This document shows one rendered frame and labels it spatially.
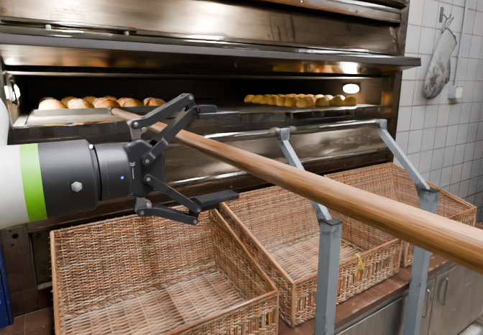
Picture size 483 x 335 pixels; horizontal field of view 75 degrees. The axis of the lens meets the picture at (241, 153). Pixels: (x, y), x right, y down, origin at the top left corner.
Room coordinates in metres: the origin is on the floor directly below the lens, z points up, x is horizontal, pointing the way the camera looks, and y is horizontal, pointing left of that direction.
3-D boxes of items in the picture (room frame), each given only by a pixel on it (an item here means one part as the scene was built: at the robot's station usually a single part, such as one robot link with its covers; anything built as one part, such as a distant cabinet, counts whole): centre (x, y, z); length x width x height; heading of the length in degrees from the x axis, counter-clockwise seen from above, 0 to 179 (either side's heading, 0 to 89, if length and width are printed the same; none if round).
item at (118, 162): (0.42, 0.15, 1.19); 0.09 x 0.07 x 0.08; 122
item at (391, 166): (1.48, -0.77, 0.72); 0.56 x 0.49 x 0.28; 120
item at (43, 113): (1.51, 0.65, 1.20); 0.55 x 0.36 x 0.03; 122
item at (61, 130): (1.40, -0.09, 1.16); 1.80 x 0.06 x 0.04; 122
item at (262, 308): (0.86, 0.25, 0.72); 0.56 x 0.49 x 0.28; 121
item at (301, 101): (2.06, -0.36, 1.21); 0.61 x 0.48 x 0.06; 32
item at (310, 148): (1.38, -0.10, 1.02); 1.79 x 0.11 x 0.19; 122
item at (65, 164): (0.39, 0.22, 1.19); 0.12 x 0.06 x 0.09; 32
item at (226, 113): (0.50, 0.04, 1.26); 0.07 x 0.03 x 0.01; 122
